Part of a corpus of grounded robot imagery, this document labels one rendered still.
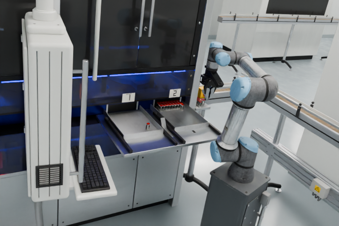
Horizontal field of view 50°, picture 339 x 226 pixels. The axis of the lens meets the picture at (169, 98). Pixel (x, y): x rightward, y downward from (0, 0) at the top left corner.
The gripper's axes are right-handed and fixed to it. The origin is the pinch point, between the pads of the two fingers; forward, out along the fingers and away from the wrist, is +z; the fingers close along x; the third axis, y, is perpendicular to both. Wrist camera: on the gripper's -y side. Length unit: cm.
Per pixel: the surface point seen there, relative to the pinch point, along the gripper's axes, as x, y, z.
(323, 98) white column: -143, 20, 23
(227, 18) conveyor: -245, 297, 18
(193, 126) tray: 6.3, 1.4, 19.6
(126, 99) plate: 42, 27, 8
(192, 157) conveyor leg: -30, 43, 77
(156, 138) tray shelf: 34.5, -1.9, 21.6
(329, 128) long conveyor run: -83, -31, 16
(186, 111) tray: -2.8, 24.6, 21.3
